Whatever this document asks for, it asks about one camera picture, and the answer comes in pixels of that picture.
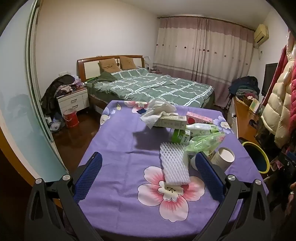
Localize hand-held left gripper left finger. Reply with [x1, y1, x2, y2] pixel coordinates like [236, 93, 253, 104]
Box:
[24, 152, 103, 241]

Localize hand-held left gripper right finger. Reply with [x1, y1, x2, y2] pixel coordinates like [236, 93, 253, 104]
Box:
[194, 152, 272, 241]

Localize white paper cup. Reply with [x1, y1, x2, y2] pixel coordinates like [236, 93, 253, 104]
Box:
[209, 147, 235, 171]

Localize green plastic bag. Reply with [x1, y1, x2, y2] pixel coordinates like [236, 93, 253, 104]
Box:
[184, 132, 226, 160]

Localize dark bin with yellow rim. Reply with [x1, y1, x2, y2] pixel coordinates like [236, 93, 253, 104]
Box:
[242, 141, 270, 173]

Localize white foam net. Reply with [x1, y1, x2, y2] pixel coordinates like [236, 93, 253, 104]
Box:
[159, 142, 190, 186]

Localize green carton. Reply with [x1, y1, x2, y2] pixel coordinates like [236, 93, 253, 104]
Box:
[172, 129, 191, 143]

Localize white plastic bottle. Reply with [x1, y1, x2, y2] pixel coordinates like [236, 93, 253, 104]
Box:
[185, 123, 219, 137]

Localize pink milk carton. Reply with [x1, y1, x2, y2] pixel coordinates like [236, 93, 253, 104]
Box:
[186, 112, 213, 126]

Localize long green and white box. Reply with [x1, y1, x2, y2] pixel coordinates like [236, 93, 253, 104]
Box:
[153, 115, 187, 130]

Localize white tissue paper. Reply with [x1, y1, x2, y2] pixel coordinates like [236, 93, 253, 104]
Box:
[140, 98, 177, 129]

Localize person's right hand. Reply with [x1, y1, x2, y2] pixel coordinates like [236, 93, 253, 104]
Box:
[289, 182, 296, 217]

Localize purple floral tablecloth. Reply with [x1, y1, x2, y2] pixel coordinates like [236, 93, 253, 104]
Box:
[77, 100, 269, 241]

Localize red bucket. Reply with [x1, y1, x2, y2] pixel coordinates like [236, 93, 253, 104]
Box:
[63, 109, 79, 128]

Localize cream down jacket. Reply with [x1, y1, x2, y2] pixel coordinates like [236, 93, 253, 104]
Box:
[261, 58, 296, 149]

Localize plastic bags on floor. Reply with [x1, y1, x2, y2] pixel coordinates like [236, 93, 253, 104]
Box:
[47, 116, 64, 131]

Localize pink dotted down jacket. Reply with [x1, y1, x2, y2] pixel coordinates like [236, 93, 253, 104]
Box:
[290, 35, 296, 112]

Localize white nightstand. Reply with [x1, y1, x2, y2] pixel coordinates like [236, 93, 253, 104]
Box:
[57, 86, 89, 115]

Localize sliding glass door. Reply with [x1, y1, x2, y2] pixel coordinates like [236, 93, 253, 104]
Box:
[0, 0, 67, 183]

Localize black television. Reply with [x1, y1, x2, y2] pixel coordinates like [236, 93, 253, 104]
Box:
[261, 62, 278, 96]

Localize pile of dark clothes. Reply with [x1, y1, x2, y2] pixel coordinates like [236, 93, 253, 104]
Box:
[228, 76, 260, 100]

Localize black jacket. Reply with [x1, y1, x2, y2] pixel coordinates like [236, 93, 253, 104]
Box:
[41, 75, 74, 115]

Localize pile of clothes on nightstand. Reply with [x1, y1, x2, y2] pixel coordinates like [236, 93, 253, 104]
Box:
[55, 79, 87, 93]

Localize dark green garment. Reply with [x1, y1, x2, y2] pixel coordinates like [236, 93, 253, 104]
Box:
[94, 71, 116, 82]

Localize red coat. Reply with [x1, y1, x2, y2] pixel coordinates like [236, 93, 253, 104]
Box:
[264, 44, 289, 105]

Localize green plaid quilt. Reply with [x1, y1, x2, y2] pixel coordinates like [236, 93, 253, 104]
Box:
[87, 67, 214, 108]

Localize brown pillow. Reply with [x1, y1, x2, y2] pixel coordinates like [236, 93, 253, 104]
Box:
[98, 58, 121, 73]
[120, 56, 137, 70]

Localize wooden bed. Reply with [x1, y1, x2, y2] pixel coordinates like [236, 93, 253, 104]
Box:
[77, 55, 215, 110]

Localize pink and cream curtain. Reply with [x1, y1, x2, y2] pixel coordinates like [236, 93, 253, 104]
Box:
[153, 17, 255, 108]

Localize beige air conditioner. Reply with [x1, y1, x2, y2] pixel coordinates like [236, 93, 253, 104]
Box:
[254, 24, 269, 44]

